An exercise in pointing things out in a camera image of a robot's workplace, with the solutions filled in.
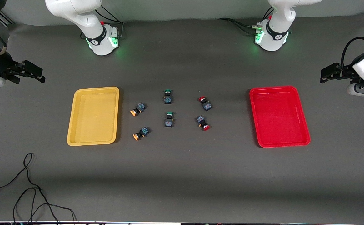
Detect yellow push button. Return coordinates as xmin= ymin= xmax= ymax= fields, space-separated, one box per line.
xmin=132 ymin=126 xmax=150 ymax=141
xmin=130 ymin=102 xmax=147 ymax=117

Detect red push button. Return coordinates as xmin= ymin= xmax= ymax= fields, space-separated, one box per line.
xmin=198 ymin=96 xmax=212 ymax=112
xmin=196 ymin=116 xmax=210 ymax=131

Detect red plastic tray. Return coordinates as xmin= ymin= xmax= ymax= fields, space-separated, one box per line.
xmin=249 ymin=86 xmax=311 ymax=148

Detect yellow plastic tray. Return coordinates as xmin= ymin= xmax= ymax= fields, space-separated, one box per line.
xmin=67 ymin=87 xmax=120 ymax=146

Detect dark grey table mat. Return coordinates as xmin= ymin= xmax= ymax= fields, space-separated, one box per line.
xmin=0 ymin=11 xmax=364 ymax=224

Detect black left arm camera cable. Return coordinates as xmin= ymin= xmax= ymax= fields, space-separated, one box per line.
xmin=341 ymin=37 xmax=364 ymax=71

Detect aluminium frame profile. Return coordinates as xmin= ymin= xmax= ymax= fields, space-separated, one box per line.
xmin=0 ymin=11 xmax=15 ymax=26

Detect thin black loose cable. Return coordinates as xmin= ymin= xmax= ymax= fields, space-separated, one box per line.
xmin=0 ymin=153 xmax=77 ymax=225

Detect black right arm base cables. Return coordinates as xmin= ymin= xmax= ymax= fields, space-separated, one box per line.
xmin=80 ymin=6 xmax=124 ymax=41

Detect black arm base cables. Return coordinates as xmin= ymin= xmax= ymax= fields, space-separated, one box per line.
xmin=218 ymin=6 xmax=274 ymax=35
xmin=80 ymin=6 xmax=124 ymax=41

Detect black left arm base cables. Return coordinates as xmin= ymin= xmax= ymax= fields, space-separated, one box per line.
xmin=218 ymin=6 xmax=274 ymax=35

